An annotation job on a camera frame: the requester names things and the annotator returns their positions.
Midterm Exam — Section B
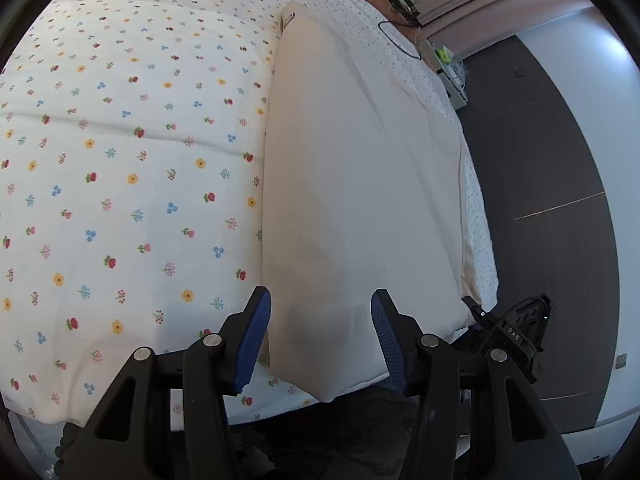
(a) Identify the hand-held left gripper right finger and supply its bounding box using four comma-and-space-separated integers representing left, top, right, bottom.
370, 288, 582, 480

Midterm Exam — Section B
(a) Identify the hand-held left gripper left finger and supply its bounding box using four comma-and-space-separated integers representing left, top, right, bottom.
57, 286, 272, 480

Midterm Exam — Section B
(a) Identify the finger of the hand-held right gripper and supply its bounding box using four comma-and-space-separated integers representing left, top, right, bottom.
461, 296, 496, 331

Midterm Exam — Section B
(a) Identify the large beige shirt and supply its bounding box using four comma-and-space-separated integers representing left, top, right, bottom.
260, 1, 479, 404

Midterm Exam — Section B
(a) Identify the white floral bed sheet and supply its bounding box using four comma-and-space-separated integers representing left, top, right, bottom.
0, 0, 501, 423

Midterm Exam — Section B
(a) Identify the white bedside table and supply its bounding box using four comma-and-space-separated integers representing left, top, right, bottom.
420, 37, 469, 109

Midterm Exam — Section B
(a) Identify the small black electronic device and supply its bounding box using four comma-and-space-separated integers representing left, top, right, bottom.
384, 0, 421, 25

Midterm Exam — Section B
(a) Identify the black cable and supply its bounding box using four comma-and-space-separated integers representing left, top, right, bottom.
377, 20, 424, 61

